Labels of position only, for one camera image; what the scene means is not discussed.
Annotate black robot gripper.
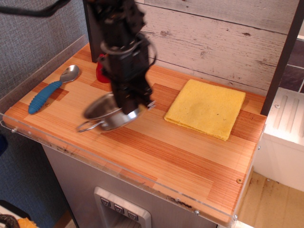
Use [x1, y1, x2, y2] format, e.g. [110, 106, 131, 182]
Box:
[100, 40, 154, 114]

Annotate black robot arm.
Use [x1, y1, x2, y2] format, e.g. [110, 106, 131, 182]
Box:
[87, 0, 154, 114]

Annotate clear acrylic edge guard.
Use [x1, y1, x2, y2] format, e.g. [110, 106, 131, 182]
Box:
[3, 111, 241, 227]

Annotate stainless steel two-handled pan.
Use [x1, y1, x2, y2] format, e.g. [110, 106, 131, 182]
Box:
[76, 92, 146, 133]

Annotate yellow folded cloth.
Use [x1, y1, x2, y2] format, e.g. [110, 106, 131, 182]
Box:
[164, 79, 246, 141]

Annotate dark right vertical post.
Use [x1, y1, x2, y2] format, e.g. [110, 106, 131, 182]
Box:
[260, 0, 304, 116]

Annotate white toy sink unit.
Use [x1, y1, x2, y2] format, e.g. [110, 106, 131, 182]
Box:
[253, 87, 304, 190]

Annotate grey toy fridge cabinet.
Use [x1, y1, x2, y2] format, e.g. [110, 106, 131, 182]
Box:
[43, 146, 217, 228]

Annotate red plastic strawberry toy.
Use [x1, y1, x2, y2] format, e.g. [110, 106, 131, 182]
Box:
[95, 54, 110, 84]

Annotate dark vertical post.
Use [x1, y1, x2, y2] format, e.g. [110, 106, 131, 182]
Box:
[260, 0, 304, 116]
[83, 0, 103, 63]

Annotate yellow object bottom left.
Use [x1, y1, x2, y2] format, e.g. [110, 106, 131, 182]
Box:
[17, 218, 37, 228]

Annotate blue-handled metal spoon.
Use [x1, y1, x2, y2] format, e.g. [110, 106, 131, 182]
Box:
[28, 65, 80, 114]

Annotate dark left vertical post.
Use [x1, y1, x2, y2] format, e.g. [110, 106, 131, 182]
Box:
[83, 0, 103, 63]

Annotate silver dispenser panel with buttons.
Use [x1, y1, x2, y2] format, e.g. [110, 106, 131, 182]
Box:
[94, 187, 152, 228]

